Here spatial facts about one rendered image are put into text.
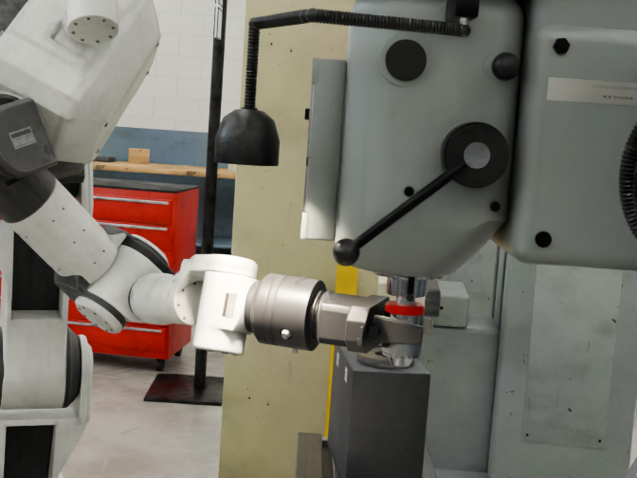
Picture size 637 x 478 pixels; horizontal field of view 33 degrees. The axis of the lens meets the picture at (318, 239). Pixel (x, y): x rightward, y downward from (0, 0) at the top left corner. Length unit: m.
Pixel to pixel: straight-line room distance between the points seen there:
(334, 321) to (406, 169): 0.21
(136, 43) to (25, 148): 0.25
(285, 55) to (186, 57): 7.38
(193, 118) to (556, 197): 9.23
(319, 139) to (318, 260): 1.78
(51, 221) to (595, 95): 0.73
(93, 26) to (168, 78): 8.92
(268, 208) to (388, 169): 1.84
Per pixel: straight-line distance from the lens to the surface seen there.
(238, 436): 3.13
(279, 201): 2.99
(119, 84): 1.54
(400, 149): 1.16
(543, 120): 1.16
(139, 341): 5.94
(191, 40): 10.34
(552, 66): 1.16
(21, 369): 1.86
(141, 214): 5.83
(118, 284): 1.53
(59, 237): 1.49
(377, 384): 1.62
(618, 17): 1.20
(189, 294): 1.42
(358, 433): 1.64
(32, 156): 1.44
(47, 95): 1.49
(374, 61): 1.17
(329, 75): 1.24
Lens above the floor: 1.49
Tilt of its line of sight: 7 degrees down
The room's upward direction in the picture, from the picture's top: 4 degrees clockwise
